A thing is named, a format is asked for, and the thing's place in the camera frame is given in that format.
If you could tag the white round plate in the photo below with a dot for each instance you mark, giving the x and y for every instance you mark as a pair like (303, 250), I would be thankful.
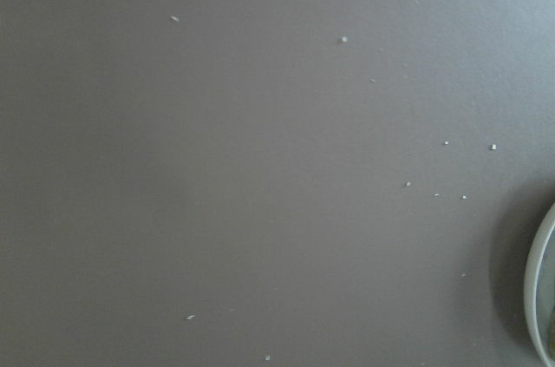
(538, 291)

